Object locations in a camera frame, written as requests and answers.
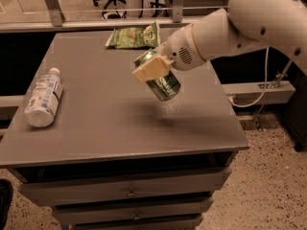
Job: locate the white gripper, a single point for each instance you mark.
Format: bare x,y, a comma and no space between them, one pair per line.
180,48

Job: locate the green soda can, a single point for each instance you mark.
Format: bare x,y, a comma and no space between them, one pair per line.
164,88

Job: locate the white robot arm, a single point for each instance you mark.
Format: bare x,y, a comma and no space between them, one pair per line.
245,26

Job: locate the green chip bag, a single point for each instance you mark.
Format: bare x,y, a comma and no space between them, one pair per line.
134,37

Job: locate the grey drawer cabinet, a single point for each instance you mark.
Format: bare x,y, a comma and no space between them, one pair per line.
112,135

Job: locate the white plastic water bottle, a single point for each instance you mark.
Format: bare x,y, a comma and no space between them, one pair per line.
43,105

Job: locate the top drawer knob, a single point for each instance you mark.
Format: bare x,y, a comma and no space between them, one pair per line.
131,194

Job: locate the drawer knob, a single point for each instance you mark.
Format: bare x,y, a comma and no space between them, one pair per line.
131,194
136,216

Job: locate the black shoe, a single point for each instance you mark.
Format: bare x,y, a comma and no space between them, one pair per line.
6,192

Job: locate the metal railing frame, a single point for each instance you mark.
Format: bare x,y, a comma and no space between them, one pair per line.
75,15

